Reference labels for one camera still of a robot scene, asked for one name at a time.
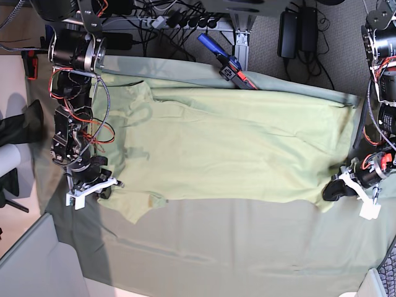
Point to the light green T-shirt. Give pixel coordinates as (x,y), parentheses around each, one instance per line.
(175,143)

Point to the red and black clamp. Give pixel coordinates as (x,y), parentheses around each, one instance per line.
(30,62)

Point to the dark green cloth pile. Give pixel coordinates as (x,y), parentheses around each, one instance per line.
(24,128)

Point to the grey storage bin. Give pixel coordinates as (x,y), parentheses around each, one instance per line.
(38,264)

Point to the silver aluminium table leg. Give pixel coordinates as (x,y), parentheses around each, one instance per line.
(242,26)

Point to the black power adapter brick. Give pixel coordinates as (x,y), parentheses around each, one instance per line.
(287,37)

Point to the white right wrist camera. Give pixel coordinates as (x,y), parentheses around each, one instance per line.
(76,200)

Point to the blue and orange clamp tool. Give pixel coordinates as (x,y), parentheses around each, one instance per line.
(231,68)

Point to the grey-green table cloth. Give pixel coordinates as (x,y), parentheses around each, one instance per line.
(215,247)

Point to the white cylinder roll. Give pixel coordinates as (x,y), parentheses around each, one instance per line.
(10,158)

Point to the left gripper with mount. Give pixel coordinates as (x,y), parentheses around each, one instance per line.
(370,171)

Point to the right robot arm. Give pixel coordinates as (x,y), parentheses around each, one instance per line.
(76,51)

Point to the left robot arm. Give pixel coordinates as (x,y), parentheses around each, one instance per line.
(377,123)

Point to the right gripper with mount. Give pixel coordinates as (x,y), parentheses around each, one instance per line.
(90,177)

